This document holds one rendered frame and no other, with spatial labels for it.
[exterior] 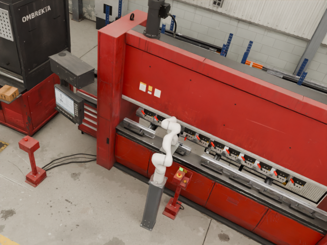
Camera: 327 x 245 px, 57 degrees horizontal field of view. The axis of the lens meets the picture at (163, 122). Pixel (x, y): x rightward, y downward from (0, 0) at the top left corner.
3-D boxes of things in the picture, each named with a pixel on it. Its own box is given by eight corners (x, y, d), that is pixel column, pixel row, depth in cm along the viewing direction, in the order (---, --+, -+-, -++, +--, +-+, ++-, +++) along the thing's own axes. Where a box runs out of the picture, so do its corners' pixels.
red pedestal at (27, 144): (24, 181, 444) (14, 142, 389) (37, 170, 462) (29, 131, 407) (35, 187, 439) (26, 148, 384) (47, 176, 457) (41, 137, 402)
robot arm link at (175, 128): (157, 164, 340) (171, 167, 339) (156, 164, 328) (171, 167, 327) (168, 121, 348) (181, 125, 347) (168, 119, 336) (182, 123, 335)
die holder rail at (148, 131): (122, 124, 439) (123, 119, 432) (125, 122, 443) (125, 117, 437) (153, 138, 426) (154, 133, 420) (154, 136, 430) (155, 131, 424)
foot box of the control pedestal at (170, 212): (161, 213, 440) (163, 209, 432) (169, 201, 457) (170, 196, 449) (173, 220, 435) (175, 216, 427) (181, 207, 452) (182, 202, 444)
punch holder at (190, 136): (182, 136, 395) (184, 127, 384) (185, 132, 401) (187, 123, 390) (192, 141, 392) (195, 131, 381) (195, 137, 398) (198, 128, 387)
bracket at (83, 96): (65, 103, 413) (65, 99, 408) (77, 95, 430) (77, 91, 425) (90, 115, 403) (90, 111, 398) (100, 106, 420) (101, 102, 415)
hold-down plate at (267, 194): (258, 192, 384) (259, 191, 382) (259, 189, 387) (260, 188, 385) (281, 203, 376) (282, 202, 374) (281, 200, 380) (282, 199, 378)
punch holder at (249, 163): (240, 163, 375) (244, 154, 365) (242, 158, 382) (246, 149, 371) (251, 168, 372) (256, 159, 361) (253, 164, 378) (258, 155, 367)
